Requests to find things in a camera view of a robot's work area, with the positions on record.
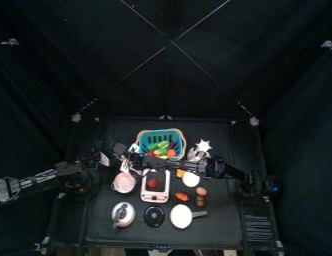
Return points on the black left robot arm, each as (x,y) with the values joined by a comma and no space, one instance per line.
(39,176)

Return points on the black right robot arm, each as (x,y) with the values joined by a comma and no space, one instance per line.
(216,166)

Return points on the yellow toy vegetable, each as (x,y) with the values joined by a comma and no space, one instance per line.
(160,156)

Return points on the red toy tomato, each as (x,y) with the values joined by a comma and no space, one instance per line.
(150,153)

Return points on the dark green toy cucumber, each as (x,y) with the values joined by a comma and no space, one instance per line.
(152,147)

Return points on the orange toy fruit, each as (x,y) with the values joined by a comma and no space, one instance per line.
(171,153)

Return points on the bright green toy pepper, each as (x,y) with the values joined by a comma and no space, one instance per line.
(163,144)

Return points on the purple toy eggplant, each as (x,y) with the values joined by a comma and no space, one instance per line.
(172,145)

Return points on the small red toy fruit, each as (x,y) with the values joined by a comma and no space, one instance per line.
(151,183)

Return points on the pink toy pot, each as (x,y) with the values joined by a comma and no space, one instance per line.
(123,183)

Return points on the teal basket with orange rim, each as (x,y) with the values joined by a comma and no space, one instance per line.
(146,136)

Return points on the small orange toy piece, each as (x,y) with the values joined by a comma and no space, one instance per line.
(179,173)

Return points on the small round white plate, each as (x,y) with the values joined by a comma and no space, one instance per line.
(190,180)

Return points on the white toy induction cooker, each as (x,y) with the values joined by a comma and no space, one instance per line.
(154,198)

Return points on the white star-shaped toy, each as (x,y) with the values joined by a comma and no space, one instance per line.
(203,146)

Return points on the orange toy carrot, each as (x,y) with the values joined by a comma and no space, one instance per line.
(182,196)

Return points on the silver toy kettle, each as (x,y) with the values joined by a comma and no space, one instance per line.
(123,216)

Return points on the round black lid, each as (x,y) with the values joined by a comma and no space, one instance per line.
(154,216)

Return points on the white toy frying pan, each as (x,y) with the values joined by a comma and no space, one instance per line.
(180,216)

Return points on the white text label sticker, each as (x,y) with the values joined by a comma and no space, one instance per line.
(256,230)

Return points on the silver cloth clamp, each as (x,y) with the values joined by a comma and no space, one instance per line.
(327,44)
(11,42)

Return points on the white left wrist mount plate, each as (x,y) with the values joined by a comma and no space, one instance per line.
(104,159)

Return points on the black table frame rail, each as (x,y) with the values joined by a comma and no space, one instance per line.
(97,133)
(128,119)

